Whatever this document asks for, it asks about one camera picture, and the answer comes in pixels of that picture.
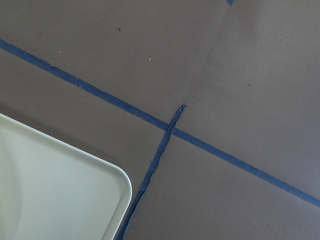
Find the white bear print tray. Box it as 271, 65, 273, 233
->
0, 115, 132, 240

